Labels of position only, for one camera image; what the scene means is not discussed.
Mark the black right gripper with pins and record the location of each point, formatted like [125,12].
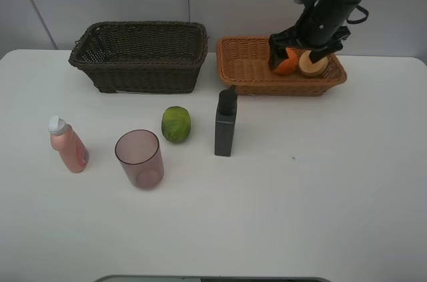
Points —
[319,29]

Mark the orange mandarin fruit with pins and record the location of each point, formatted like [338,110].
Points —
[288,66]

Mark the red orange peach fruit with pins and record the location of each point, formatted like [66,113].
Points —
[310,69]

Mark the dark grey pump bottle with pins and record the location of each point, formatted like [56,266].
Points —
[225,121]

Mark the green lime fruit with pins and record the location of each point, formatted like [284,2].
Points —
[176,124]

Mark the pink bottle white cap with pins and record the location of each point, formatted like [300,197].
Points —
[67,143]

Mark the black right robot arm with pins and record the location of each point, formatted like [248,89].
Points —
[320,29]

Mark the dark brown wicker basket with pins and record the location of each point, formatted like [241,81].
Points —
[158,57]

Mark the translucent purple plastic cup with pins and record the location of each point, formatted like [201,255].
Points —
[139,154]

